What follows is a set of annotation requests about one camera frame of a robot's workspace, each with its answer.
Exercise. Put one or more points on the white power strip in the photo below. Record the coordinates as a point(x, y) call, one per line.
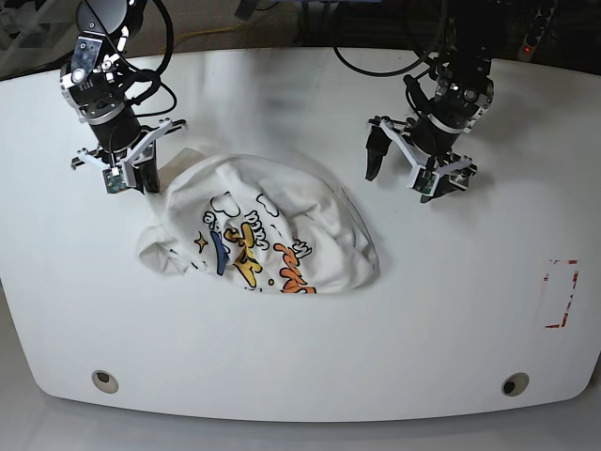
point(536, 30)

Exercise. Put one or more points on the left table grommet hole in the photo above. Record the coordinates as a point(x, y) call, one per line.
point(105, 382)

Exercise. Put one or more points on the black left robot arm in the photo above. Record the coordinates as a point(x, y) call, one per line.
point(467, 48)

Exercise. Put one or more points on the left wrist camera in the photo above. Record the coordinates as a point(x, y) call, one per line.
point(423, 181)

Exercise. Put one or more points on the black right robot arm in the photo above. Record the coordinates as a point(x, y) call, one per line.
point(114, 18)

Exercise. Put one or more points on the white printed T-shirt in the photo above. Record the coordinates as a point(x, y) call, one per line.
point(257, 224)

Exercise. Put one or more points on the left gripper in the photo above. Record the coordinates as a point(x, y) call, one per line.
point(428, 137)

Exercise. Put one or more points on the table grommet hole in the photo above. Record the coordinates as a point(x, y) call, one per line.
point(105, 382)
point(515, 384)

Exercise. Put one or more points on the right table grommet hole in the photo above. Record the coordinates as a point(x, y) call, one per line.
point(515, 384)

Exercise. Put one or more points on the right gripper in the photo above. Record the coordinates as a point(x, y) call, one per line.
point(103, 88)

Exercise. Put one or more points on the red tape rectangle marking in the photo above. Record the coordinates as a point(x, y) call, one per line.
point(557, 293)

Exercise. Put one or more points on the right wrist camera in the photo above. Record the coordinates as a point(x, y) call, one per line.
point(114, 180)

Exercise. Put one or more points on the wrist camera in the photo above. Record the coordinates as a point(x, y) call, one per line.
point(423, 181)
point(114, 180)

